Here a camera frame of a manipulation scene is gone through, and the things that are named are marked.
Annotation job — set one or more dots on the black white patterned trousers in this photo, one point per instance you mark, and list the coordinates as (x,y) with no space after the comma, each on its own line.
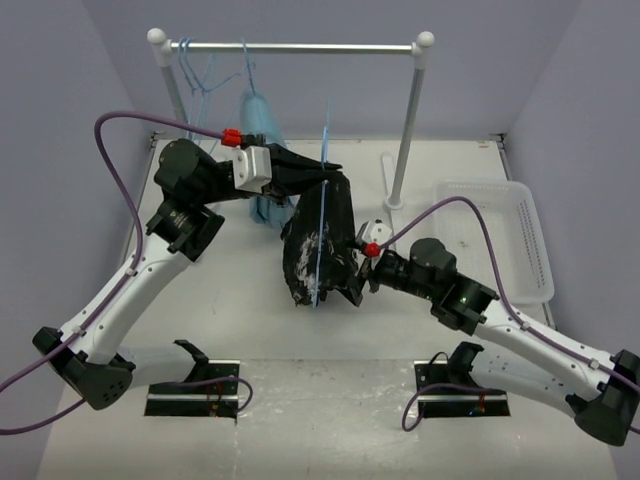
(299,235)

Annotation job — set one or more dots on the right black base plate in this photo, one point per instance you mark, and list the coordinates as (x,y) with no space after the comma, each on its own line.
(446,402)

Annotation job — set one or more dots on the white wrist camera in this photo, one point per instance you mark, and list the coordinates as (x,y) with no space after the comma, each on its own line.
(252,169)
(373,232)

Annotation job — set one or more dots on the clear plastic basket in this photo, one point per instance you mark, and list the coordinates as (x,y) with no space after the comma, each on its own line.
(510,215)

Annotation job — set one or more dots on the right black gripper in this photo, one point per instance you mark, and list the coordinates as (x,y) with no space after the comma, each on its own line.
(353,290)

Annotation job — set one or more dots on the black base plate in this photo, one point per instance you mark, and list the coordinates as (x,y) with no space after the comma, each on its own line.
(219,400)
(446,402)

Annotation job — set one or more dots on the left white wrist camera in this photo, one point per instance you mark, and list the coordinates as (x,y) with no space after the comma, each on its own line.
(252,169)

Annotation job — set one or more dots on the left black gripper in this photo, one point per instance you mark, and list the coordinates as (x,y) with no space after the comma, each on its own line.
(292,173)

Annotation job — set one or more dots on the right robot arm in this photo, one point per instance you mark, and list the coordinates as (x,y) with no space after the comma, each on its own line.
(597,389)

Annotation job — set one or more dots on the white metal clothes rack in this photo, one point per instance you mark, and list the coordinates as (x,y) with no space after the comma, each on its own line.
(297,97)

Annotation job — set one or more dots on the blue wire trouser hanger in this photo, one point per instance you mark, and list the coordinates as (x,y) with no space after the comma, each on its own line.
(322,207)

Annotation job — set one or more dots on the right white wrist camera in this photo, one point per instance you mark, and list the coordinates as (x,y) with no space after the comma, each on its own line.
(373,232)

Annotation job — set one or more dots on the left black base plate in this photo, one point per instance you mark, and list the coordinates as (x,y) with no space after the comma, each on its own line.
(219,400)

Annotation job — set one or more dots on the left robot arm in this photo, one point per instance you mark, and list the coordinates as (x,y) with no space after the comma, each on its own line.
(87,351)

